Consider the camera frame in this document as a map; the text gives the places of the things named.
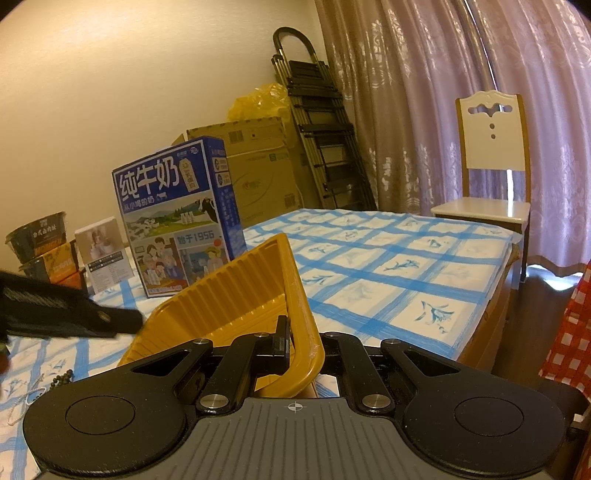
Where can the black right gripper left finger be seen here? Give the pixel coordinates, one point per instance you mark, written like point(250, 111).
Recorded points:
point(218, 379)

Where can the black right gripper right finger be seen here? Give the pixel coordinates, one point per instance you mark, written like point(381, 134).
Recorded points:
point(381, 379)

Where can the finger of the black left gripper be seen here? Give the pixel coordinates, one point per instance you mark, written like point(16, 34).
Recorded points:
point(114, 321)

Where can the yellow plastic tray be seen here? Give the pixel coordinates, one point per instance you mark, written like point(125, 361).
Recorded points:
point(245, 296)

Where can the middle black noodle bowl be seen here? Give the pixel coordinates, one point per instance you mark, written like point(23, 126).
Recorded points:
point(54, 266)

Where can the black noodle bowl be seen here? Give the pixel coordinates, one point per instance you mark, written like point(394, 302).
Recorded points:
point(76, 280)
point(37, 237)
point(54, 266)

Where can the bottom black noodle bowl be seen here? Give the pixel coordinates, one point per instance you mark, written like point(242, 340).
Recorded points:
point(76, 280)

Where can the top black noodle bowl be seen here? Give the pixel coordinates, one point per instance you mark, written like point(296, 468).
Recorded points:
point(37, 237)

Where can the small white product box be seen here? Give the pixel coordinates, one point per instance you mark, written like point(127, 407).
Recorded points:
point(103, 254)

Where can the blue white checked tablecloth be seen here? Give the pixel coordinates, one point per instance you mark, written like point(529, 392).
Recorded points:
point(377, 275)

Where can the blue milk carton box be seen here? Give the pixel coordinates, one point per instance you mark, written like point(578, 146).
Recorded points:
point(179, 213)

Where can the red white checked cloth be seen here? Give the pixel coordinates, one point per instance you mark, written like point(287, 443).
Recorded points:
point(569, 358)

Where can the cardboard box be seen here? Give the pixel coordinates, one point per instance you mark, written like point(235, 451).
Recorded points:
point(269, 169)

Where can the white wooden chair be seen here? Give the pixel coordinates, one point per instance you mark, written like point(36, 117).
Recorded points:
point(495, 165)

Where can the black folding ladder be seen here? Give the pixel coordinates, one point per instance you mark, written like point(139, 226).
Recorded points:
point(327, 135)

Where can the yellow plastic bag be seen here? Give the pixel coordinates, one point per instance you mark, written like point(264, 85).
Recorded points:
point(269, 100)

